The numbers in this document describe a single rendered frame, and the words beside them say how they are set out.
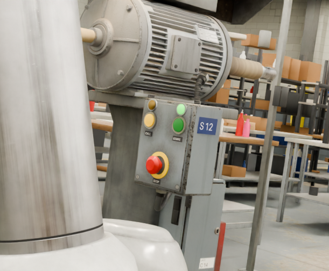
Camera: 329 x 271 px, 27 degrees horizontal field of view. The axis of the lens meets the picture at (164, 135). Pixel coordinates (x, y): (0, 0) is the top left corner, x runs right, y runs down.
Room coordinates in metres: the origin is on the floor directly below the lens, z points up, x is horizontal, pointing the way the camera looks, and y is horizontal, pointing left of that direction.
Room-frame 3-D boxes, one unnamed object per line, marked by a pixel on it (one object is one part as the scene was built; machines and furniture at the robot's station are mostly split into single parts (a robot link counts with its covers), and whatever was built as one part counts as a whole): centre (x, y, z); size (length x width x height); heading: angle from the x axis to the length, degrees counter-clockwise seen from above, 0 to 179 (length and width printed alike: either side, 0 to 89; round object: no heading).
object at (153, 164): (1.48, 0.01, 0.98); 0.04 x 0.04 x 0.04; 46
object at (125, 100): (1.87, 0.01, 1.11); 0.36 x 0.24 x 0.04; 136
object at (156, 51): (1.82, 0.05, 1.25); 0.41 x 0.27 x 0.26; 136
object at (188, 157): (1.59, -0.06, 0.99); 0.24 x 0.21 x 0.26; 136
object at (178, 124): (1.46, -0.03, 1.07); 0.03 x 0.01 x 0.03; 46
